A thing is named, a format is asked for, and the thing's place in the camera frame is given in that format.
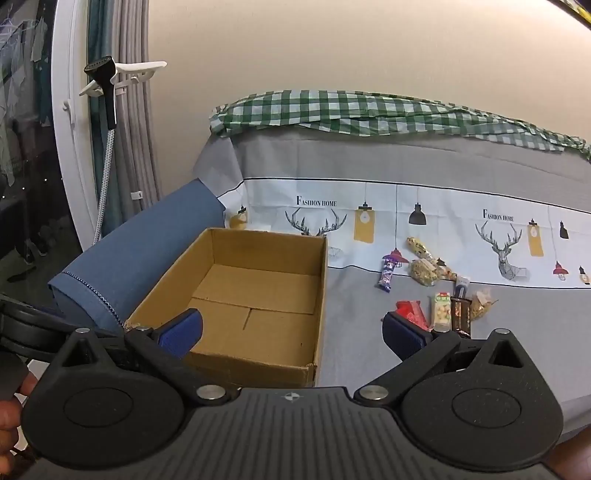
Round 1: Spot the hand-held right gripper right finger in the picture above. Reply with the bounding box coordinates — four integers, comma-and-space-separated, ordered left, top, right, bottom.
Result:
355, 312, 536, 407

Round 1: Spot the brown cardboard box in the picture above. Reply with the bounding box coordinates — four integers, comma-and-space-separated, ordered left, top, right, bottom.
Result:
124, 227, 329, 389

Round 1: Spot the dark glass door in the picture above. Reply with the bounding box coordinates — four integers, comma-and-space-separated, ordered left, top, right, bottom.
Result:
0, 0, 81, 296

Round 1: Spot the green label rice cake packet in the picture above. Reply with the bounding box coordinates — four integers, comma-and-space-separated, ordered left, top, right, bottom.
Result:
430, 292, 453, 333

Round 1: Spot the clear biscuit bag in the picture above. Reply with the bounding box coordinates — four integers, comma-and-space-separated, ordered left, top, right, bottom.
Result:
470, 286, 499, 320

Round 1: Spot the grey printed blanket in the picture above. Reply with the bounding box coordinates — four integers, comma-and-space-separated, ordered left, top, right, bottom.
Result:
194, 124, 591, 435

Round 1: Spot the black garment steamer head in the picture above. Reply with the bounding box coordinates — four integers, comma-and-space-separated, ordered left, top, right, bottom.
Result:
84, 56, 119, 131

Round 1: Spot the brown chocolate packet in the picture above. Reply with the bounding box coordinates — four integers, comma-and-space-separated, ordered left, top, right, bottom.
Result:
450, 298, 472, 339

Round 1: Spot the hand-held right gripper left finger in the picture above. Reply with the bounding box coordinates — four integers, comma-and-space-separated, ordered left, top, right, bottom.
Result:
54, 309, 241, 408

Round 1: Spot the blue sofa armrest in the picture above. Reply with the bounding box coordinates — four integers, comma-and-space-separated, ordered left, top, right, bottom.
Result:
48, 179, 227, 334

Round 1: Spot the grey curtain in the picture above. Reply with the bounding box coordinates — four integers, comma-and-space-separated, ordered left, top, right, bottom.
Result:
108, 0, 163, 227

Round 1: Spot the clear cereal bag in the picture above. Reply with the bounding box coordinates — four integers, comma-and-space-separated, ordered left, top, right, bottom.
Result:
409, 258, 441, 288

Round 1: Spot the purple snack packet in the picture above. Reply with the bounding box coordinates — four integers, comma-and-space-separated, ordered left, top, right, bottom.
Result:
378, 256, 399, 295

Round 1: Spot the braided steamer hose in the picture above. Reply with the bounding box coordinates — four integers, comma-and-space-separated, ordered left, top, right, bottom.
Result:
92, 128, 116, 246

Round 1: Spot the green checked cloth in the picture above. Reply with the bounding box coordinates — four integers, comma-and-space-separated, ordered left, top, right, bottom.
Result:
209, 89, 591, 162

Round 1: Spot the white door frame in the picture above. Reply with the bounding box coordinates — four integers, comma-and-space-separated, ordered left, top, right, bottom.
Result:
50, 0, 109, 252

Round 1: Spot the white wall rack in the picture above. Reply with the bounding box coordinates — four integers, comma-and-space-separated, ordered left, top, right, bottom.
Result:
78, 60, 167, 97

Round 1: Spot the person's left hand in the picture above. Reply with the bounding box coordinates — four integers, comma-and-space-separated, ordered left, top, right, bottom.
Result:
0, 373, 40, 459

